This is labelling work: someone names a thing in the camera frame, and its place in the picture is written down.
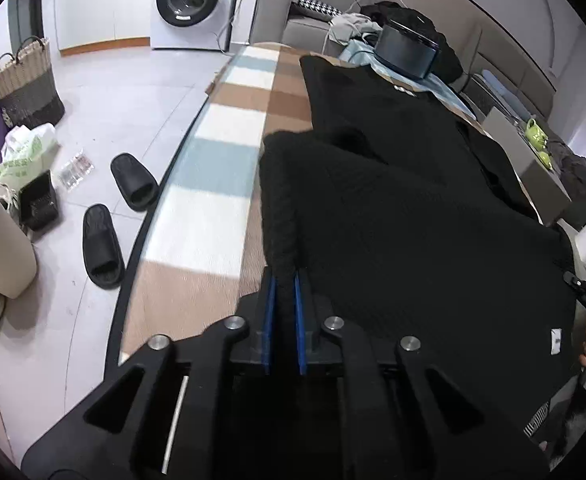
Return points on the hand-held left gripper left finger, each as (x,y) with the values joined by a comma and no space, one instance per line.
(271,320)

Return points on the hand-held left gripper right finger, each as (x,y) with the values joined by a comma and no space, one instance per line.
(300,320)

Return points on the black knitted sweater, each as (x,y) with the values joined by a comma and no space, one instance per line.
(398,210)

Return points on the dark clothes pile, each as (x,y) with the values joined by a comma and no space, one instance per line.
(575,180)

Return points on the green cup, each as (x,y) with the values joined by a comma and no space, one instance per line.
(545,159)

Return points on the brown blue checked blanket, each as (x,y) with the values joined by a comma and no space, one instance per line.
(213,170)

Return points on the green face teapot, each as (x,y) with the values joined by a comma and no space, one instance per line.
(535,135)

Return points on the black slipper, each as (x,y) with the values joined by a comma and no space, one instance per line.
(134,180)
(102,247)

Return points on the light blue cushion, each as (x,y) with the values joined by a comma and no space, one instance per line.
(493,92)

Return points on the clear plastic packet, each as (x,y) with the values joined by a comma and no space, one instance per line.
(75,170)

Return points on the small black box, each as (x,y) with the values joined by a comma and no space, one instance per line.
(38,202)

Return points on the beige trash bin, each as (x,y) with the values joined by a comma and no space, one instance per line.
(0,255)

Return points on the grey sofa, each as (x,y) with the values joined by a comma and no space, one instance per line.
(303,30)

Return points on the grey white clothing pile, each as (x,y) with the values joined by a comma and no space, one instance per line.
(353,27)

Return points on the white green plastic bag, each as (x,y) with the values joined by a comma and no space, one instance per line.
(25,152)

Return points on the houndstooth pillow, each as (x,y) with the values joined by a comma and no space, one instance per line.
(318,7)

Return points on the white washing machine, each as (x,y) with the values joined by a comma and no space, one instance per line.
(193,5)

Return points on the woven two-tone basket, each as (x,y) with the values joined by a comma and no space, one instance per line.
(28,85)

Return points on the white floor cabinet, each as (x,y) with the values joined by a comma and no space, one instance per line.
(100,5)

